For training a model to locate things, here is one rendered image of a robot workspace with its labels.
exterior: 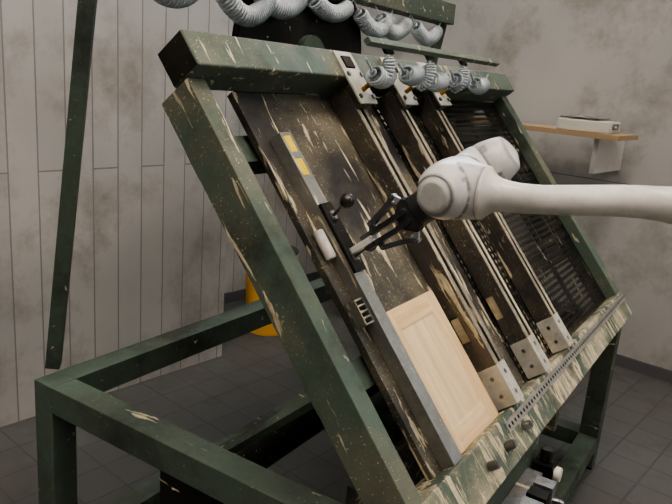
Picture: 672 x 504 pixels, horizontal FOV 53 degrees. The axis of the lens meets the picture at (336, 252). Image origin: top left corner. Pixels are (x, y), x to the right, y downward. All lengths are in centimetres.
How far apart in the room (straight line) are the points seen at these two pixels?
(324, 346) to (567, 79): 386
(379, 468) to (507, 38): 419
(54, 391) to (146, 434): 41
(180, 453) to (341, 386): 60
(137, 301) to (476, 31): 320
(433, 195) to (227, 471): 97
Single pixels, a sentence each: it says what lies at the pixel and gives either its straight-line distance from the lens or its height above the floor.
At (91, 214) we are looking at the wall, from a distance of 366.
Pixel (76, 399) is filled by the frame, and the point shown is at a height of 79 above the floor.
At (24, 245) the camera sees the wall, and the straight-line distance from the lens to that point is 354.
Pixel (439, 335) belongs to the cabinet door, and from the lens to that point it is 196.
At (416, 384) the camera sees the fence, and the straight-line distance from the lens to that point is 173.
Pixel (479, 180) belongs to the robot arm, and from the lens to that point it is 125.
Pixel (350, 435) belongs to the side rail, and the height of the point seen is 104.
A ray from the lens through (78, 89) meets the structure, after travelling 201.
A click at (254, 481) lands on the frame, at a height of 79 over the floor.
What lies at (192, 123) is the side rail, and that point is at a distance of 165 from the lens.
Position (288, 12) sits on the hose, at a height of 200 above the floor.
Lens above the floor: 180
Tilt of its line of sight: 15 degrees down
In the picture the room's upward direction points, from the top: 5 degrees clockwise
